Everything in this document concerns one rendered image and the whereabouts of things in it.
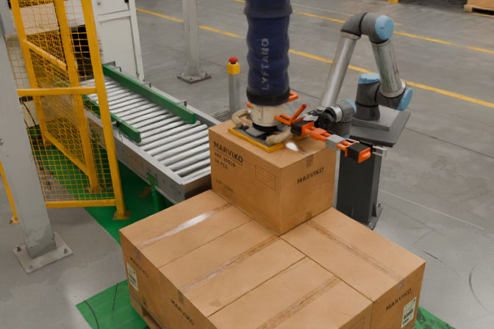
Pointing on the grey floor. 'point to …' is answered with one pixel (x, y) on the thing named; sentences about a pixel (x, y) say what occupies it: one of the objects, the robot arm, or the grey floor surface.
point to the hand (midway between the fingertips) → (305, 128)
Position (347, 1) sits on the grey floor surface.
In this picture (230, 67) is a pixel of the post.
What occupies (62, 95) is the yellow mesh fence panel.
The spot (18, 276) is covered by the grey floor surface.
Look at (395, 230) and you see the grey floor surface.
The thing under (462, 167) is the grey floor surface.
